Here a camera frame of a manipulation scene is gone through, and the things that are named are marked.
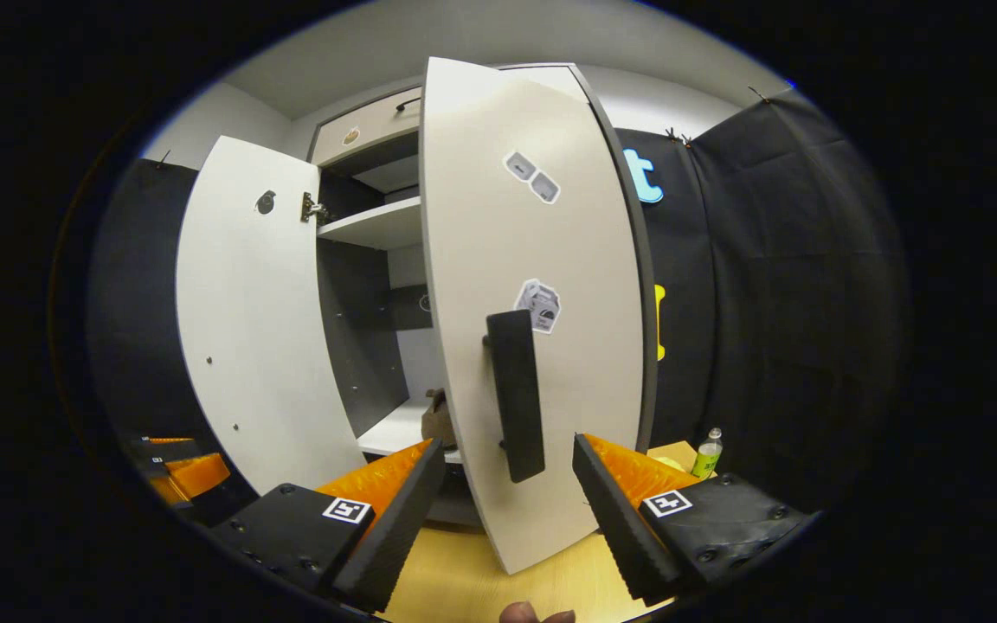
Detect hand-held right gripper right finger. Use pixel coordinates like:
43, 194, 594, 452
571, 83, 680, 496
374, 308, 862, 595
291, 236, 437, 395
572, 433, 811, 605

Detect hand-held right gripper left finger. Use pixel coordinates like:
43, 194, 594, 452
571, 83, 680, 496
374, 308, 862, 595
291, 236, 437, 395
209, 437, 447, 613

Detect brown fuzzy shoe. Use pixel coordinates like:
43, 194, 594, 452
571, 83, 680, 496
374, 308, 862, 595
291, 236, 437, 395
421, 389, 458, 449

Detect white cabinet door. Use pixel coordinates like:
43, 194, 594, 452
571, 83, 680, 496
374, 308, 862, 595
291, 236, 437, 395
419, 56, 659, 576
175, 134, 370, 496

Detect white shoe cabinet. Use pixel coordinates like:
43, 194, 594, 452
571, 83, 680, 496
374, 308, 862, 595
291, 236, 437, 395
306, 62, 660, 529

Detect green drink bottle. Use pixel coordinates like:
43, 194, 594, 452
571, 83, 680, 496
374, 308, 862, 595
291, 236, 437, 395
691, 427, 724, 481

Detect black door handle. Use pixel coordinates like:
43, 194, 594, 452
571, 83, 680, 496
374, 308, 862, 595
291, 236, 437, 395
483, 310, 547, 484

